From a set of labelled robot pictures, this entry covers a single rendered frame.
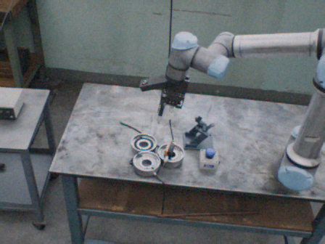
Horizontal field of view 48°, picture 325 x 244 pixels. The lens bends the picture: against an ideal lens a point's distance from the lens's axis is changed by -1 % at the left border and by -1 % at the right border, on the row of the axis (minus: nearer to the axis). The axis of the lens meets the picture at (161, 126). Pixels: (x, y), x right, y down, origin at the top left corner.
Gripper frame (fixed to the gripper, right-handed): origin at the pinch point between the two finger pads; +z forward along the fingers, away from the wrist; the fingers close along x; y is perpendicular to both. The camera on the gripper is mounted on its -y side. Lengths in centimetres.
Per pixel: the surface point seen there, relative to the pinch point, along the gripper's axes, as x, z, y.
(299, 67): 157, 48, 115
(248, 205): -4, 37, 50
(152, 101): 32.8, 18.7, -1.7
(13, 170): 29, 87, -71
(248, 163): -1.6, 12.7, 41.0
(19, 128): 16, 39, -60
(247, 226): -14, 39, 49
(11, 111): 21, 34, -66
